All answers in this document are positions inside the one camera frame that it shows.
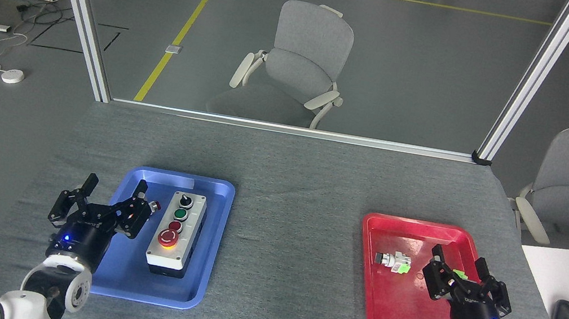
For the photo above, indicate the green push button switch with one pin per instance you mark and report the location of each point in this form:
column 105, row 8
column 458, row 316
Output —
column 459, row 274

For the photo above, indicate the silver aluminium frame post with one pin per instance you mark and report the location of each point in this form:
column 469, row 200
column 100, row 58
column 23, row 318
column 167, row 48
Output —
column 80, row 7
column 530, row 84

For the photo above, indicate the silver aluminium frame crossbar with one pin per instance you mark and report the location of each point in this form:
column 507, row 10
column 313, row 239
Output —
column 289, row 129

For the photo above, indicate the red push button switch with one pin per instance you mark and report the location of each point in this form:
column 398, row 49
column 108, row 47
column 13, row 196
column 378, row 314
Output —
column 155, row 206

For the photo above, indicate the red plastic tray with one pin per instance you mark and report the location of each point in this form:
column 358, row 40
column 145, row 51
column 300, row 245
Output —
column 397, row 314

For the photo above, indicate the black push button switch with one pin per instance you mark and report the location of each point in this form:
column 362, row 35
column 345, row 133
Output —
column 394, row 261

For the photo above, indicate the blue plastic tray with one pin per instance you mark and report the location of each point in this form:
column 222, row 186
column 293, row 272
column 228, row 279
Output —
column 205, row 261

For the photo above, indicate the grey four-button control box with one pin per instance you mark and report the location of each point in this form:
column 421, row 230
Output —
column 173, row 247

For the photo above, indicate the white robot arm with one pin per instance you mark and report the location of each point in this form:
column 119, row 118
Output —
column 35, row 308

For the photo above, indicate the white round floor device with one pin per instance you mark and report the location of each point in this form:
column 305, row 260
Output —
column 12, row 76

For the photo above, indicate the grey floor outlet plate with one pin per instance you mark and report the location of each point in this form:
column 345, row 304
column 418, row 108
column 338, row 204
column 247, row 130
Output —
column 173, row 49

